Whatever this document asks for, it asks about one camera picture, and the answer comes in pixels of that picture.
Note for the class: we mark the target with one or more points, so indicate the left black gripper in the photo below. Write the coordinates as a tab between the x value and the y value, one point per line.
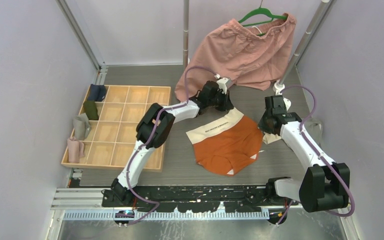
226	104

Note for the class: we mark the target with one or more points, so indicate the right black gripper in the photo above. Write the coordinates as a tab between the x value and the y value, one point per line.
262	126

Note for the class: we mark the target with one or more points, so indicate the orange white underwear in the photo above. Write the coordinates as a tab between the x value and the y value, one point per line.
228	144

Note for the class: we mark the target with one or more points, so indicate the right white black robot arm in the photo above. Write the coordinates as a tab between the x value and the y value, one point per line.
325	185

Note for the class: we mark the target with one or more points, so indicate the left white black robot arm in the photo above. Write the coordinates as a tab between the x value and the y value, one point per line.
153	130

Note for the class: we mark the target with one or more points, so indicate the beige underwear on table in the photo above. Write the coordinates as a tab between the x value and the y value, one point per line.
269	138

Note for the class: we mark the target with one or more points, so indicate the grey underwear on table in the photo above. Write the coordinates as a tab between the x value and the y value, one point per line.
314	127

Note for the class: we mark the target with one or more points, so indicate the navy rolled underwear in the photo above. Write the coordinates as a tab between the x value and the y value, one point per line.
97	93

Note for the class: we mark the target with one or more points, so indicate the dark green rolled underwear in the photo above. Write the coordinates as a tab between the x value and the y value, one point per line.
90	109

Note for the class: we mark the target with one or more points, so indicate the grey rolled underwear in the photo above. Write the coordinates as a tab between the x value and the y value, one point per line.
81	126

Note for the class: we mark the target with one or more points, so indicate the pink rolled underwear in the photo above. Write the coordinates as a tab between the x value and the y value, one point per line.
75	150

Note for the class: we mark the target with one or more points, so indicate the right metal rack pole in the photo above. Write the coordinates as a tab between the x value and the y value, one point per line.
316	20

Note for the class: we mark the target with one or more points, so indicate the metal rack pole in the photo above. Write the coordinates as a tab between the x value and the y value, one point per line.
185	35
316	20

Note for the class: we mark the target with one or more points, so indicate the pink shorts on hanger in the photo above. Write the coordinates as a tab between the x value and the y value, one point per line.
239	53

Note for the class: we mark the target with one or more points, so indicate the centre metal rack pole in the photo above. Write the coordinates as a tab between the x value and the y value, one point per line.
185	35

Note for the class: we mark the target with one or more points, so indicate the green clothes hanger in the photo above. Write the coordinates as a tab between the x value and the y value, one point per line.
263	12

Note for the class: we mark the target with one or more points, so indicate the wooden compartment tray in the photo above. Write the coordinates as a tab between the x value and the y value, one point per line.
112	135

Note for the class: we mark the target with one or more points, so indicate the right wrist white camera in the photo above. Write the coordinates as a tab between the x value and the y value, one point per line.
287	103

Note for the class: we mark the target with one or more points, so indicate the wrist white camera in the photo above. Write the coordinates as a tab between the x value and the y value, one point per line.
224	83
287	103

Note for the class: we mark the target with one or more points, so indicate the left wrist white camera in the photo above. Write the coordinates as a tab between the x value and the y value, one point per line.
224	83

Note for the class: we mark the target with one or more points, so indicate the left aluminium frame post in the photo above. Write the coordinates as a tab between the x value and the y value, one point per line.
101	68

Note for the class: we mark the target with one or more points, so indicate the slotted aluminium cable duct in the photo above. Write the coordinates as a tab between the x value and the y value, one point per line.
130	215

